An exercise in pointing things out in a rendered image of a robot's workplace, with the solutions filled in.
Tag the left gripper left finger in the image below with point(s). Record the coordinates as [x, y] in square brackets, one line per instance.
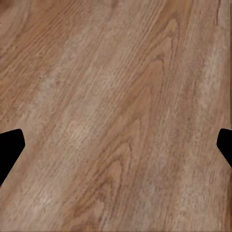
[12, 144]

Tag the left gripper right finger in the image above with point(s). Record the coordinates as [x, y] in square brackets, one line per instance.
[224, 143]

